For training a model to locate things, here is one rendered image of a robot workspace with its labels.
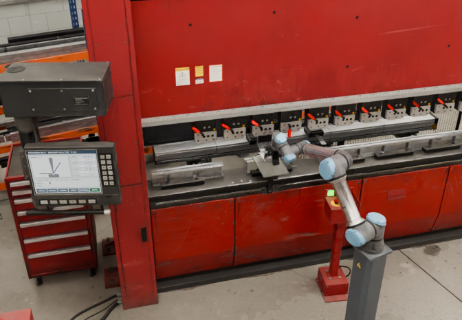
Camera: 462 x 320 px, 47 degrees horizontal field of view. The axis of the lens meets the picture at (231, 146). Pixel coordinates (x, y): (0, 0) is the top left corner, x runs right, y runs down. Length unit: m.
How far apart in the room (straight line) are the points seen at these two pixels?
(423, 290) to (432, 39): 1.85
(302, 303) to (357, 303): 0.60
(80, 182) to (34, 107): 0.45
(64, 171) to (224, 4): 1.33
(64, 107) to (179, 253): 1.64
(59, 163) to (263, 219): 1.67
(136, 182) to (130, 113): 0.48
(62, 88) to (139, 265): 1.59
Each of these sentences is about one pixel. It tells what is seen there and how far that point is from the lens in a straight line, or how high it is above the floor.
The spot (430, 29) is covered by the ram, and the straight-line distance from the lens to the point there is 3.91.
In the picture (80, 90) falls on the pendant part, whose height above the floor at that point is 1.89.
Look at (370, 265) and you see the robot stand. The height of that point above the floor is 0.71.
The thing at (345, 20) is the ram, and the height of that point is 1.93.
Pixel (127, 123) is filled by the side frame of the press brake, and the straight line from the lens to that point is 3.21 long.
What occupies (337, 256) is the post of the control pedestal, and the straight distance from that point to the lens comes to 4.02.
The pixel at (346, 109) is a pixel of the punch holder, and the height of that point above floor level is 1.30.
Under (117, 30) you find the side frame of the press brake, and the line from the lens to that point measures 3.00.
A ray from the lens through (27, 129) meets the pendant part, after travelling 2.93.
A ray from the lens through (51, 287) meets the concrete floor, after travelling 4.39.
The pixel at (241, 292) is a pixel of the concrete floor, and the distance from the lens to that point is 4.15.
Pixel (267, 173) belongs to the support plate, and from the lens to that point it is 3.59.
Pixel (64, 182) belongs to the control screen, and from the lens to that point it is 2.91.
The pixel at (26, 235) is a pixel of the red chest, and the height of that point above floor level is 0.51.
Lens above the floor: 2.92
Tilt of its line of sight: 30 degrees down
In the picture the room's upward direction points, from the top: straight up
